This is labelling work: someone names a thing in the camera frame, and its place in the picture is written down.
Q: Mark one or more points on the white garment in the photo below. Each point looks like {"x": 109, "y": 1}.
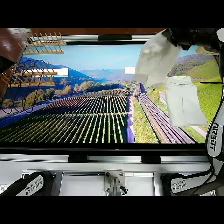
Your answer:
{"x": 156, "y": 61}
{"x": 185, "y": 103}

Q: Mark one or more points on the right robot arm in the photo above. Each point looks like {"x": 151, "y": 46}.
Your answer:
{"x": 216, "y": 140}

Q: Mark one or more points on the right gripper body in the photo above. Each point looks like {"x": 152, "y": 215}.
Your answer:
{"x": 183, "y": 36}

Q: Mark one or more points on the silver frame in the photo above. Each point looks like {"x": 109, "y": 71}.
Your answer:
{"x": 100, "y": 165}

